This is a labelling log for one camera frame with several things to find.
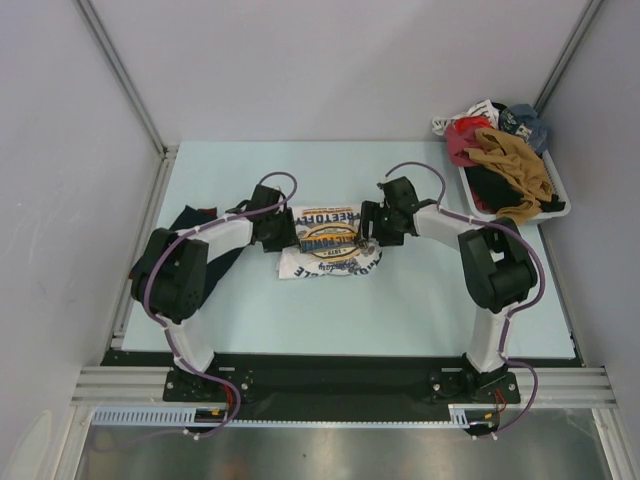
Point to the tan brown garment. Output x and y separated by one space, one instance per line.
500 151

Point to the white printed garment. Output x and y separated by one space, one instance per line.
484 109

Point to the white plastic laundry basket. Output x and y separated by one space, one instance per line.
548 165

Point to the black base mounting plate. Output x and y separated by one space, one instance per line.
326 384

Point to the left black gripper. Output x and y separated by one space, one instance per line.
288 237

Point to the white tank top navy trim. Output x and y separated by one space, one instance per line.
328 244

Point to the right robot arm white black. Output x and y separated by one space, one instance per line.
502 272

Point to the white slotted cable duct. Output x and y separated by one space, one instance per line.
208 417

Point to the black garment in basket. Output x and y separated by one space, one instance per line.
520 195

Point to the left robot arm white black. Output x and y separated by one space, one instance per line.
181 328

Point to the blue denim printed garment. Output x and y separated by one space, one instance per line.
522 121

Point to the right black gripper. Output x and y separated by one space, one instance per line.
371 211

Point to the navy tank top red trim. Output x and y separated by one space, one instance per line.
191 272

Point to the left aluminium frame post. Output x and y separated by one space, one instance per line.
116 65

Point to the red pink garment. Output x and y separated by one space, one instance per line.
460 135

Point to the aluminium frame post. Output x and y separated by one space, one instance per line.
116 65
586 21

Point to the right aluminium frame post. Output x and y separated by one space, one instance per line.
586 21

